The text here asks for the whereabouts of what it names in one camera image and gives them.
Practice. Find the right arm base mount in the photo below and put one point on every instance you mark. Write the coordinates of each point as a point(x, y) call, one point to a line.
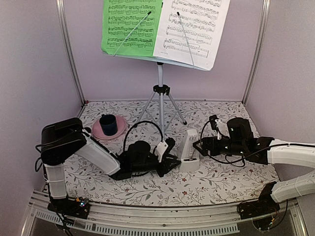
point(257, 208)

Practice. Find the left aluminium frame post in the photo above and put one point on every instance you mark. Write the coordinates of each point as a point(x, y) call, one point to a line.
point(68, 49)

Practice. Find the white sheet music page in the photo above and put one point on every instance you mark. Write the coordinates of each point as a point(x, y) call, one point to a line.
point(190, 31)

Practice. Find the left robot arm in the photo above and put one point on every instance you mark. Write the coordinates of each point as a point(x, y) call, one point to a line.
point(63, 139)

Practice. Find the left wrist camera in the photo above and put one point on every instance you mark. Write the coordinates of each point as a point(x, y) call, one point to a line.
point(163, 147)

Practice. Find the green sheet music page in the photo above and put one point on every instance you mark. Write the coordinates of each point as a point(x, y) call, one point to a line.
point(129, 27)

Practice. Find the pink plate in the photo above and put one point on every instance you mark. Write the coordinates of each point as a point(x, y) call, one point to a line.
point(98, 133)

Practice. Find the right aluminium frame post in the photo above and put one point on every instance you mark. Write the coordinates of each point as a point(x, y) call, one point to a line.
point(258, 48)

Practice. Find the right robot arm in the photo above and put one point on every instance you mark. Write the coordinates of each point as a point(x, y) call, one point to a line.
point(240, 141)

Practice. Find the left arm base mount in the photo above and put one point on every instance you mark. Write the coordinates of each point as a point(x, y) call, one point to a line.
point(78, 207)

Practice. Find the aluminium front rail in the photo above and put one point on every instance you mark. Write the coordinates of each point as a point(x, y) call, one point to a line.
point(107, 218)

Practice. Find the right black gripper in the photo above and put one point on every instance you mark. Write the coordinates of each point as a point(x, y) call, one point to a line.
point(207, 141)

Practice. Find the floral table mat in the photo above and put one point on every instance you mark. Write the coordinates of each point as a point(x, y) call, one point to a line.
point(214, 181)

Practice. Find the white metronome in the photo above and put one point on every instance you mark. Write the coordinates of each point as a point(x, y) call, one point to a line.
point(187, 154)

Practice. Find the white perforated music stand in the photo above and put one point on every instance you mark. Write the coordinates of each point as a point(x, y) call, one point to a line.
point(161, 90)

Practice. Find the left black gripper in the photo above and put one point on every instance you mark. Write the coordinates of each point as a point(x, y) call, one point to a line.
point(165, 167)

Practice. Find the dark blue mug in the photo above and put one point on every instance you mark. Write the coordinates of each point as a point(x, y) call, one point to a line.
point(108, 124)

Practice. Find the aluminium frame post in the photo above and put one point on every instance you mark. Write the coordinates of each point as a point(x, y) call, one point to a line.
point(258, 48)
point(68, 49)

